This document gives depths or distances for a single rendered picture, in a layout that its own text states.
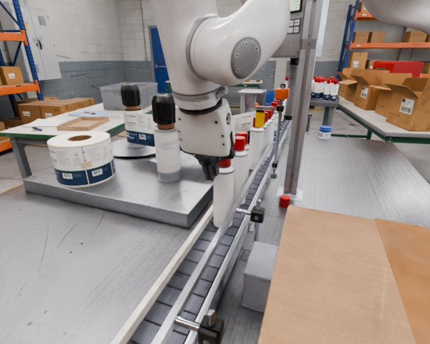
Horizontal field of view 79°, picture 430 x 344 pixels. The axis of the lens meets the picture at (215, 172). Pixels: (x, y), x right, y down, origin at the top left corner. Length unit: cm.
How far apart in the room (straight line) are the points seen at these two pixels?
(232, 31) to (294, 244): 24
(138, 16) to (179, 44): 891
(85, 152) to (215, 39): 71
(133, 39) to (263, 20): 902
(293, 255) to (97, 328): 43
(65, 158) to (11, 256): 32
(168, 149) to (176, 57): 54
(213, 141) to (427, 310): 35
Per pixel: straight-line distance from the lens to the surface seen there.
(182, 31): 37
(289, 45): 89
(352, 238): 30
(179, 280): 57
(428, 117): 250
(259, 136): 99
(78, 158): 97
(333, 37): 863
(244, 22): 34
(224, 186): 62
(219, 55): 32
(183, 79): 40
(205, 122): 44
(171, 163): 92
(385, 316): 24
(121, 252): 74
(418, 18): 69
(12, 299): 73
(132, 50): 935
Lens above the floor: 129
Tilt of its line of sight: 24 degrees down
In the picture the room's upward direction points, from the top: straight up
